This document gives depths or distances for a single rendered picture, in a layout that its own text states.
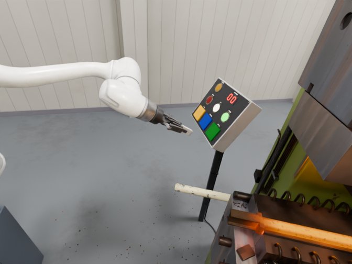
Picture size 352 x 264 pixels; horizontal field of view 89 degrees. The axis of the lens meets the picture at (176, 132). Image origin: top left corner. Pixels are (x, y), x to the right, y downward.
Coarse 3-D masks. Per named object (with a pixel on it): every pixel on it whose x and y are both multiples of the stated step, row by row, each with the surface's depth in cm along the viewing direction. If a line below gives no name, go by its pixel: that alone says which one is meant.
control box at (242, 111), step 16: (208, 96) 104; (224, 96) 93; (240, 96) 83; (208, 112) 99; (224, 112) 89; (240, 112) 80; (256, 112) 80; (224, 128) 84; (240, 128) 84; (224, 144) 87
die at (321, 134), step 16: (304, 96) 42; (304, 112) 41; (320, 112) 35; (304, 128) 40; (320, 128) 34; (336, 128) 30; (304, 144) 39; (320, 144) 34; (336, 144) 30; (320, 160) 33; (336, 160) 29; (336, 176) 30
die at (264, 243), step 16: (256, 208) 59; (272, 208) 58; (288, 208) 60; (304, 208) 60; (320, 208) 60; (304, 224) 54; (320, 224) 55; (336, 224) 55; (256, 240) 54; (272, 240) 49; (288, 240) 50; (304, 240) 49; (256, 256) 52; (272, 256) 47; (288, 256) 46; (304, 256) 47; (320, 256) 47; (336, 256) 47
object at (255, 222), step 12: (228, 216) 55; (240, 216) 52; (252, 216) 52; (252, 228) 53; (264, 228) 50; (276, 228) 51; (288, 228) 51; (300, 228) 51; (312, 228) 51; (324, 240) 49; (336, 240) 49; (348, 240) 49
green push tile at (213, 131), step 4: (212, 124) 92; (208, 128) 93; (212, 128) 90; (216, 128) 88; (208, 132) 92; (212, 132) 89; (216, 132) 87; (208, 136) 91; (212, 136) 88; (212, 140) 88
